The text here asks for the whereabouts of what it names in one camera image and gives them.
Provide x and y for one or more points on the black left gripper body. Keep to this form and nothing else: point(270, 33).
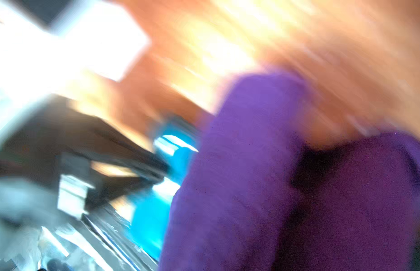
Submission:
point(46, 140)

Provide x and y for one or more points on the purple cloth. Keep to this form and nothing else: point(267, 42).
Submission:
point(255, 199)

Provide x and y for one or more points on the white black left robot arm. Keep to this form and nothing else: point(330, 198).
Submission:
point(60, 49)

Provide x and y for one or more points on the dark teal rubber boot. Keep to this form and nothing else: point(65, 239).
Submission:
point(175, 143)

